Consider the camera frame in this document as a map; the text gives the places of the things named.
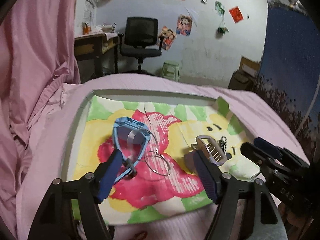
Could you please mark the red paper square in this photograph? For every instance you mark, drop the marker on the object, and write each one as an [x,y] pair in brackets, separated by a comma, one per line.
[236,14]

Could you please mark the shallow cardboard tray box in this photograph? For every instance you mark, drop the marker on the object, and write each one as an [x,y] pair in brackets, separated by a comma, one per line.
[148,197]

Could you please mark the cartoon family poster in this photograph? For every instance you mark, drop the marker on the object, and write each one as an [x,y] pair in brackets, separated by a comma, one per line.
[167,36]

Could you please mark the pink bed sheet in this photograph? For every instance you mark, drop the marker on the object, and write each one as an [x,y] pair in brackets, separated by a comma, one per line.
[52,125]

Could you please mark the beige smart watch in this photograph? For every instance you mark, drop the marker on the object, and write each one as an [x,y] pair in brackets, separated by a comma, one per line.
[207,152]

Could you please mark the blue fabric wardrobe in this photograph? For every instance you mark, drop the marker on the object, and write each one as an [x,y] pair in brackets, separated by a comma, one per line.
[288,79]

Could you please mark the blue smart watch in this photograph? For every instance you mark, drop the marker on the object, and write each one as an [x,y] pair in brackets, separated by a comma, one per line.
[121,128]

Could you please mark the wooden desk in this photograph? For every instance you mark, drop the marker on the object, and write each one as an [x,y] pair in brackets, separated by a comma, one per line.
[93,47]

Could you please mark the pink curtain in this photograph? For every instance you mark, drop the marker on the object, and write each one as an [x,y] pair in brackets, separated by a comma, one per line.
[37,57]

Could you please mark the green hanging ornament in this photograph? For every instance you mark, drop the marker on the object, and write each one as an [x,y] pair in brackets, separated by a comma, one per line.
[222,29]

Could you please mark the green plastic stool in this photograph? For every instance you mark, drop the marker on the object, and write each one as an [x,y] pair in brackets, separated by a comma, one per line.
[171,70]

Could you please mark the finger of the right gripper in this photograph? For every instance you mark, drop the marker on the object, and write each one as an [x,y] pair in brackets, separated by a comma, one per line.
[267,147]

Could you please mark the black office chair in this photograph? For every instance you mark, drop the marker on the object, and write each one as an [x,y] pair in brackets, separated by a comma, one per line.
[140,41]

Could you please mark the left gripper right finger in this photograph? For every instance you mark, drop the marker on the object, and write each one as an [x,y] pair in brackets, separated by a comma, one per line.
[261,218]

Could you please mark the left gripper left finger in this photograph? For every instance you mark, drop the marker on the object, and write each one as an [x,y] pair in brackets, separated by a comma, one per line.
[54,217]

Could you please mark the cartoon character poster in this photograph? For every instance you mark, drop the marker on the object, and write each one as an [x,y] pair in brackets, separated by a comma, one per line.
[184,25]

